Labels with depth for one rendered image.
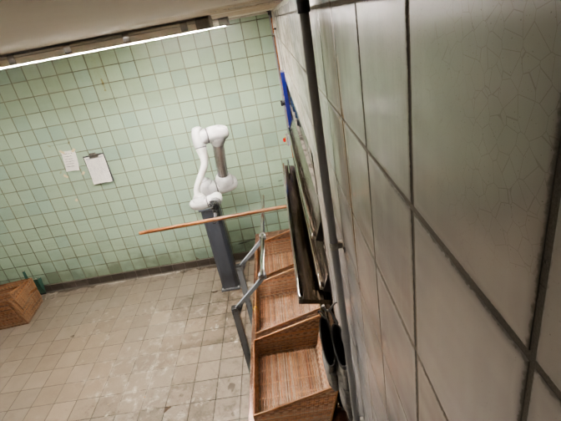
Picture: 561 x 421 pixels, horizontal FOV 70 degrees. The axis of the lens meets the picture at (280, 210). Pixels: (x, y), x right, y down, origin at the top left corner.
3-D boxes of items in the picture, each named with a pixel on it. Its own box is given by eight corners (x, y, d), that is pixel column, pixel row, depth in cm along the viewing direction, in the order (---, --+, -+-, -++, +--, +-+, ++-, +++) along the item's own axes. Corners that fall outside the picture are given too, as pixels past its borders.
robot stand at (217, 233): (223, 281, 449) (200, 201, 406) (240, 277, 449) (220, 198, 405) (221, 291, 431) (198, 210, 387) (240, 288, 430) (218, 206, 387)
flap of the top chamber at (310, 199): (292, 130, 324) (297, 105, 316) (321, 240, 163) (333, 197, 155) (287, 129, 324) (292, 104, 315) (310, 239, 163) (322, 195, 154)
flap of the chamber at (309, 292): (281, 168, 338) (305, 168, 339) (298, 304, 177) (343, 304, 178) (281, 164, 337) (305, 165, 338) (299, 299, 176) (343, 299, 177)
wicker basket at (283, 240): (309, 248, 370) (305, 222, 358) (318, 284, 320) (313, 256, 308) (258, 257, 371) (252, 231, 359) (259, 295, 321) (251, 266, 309)
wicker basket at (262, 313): (317, 288, 316) (313, 259, 304) (329, 339, 265) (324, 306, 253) (257, 298, 317) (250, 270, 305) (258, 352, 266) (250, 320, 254)
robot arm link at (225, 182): (214, 188, 403) (235, 182, 409) (219, 198, 393) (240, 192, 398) (201, 124, 347) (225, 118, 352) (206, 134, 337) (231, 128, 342)
